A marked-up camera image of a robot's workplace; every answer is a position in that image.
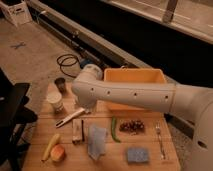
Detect light blue cloth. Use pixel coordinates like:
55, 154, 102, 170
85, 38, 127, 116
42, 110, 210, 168
88, 125, 107, 161

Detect blue black power tool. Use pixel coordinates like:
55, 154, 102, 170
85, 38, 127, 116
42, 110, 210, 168
80, 59, 92, 69

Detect white cardboard box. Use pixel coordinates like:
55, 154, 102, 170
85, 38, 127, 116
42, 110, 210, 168
0, 0, 32, 27

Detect red yellow apple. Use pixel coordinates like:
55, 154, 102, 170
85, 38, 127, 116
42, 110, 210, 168
50, 144, 65, 162

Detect silver fork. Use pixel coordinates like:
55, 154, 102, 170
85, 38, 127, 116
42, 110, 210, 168
155, 123, 166, 160

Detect white paper cup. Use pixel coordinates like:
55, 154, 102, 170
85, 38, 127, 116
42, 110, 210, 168
46, 92, 63, 112

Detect black cable loop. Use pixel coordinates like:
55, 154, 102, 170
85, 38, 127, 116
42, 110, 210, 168
56, 53, 84, 79

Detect yellow plastic bin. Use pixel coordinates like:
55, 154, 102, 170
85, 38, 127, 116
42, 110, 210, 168
104, 68, 167, 83

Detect dark metal cup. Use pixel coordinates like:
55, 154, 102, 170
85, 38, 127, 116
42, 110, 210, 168
54, 77, 66, 93

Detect black chair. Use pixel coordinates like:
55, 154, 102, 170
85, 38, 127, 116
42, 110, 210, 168
0, 68, 37, 171

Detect yellow banana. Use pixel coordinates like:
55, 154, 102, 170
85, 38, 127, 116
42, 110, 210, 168
41, 134, 60, 162

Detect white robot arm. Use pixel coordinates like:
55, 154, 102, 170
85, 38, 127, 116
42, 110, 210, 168
71, 64, 213, 171

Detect wooden whiteboard eraser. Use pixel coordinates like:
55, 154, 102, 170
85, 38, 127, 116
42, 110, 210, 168
72, 119, 84, 144

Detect bunch of dark grapes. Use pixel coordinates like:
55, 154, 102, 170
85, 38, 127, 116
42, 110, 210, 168
119, 120, 145, 134

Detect blue sponge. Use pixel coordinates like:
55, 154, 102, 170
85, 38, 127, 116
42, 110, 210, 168
126, 147, 149, 163

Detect green chili pepper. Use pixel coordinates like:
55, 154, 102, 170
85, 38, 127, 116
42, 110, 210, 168
111, 117, 121, 143

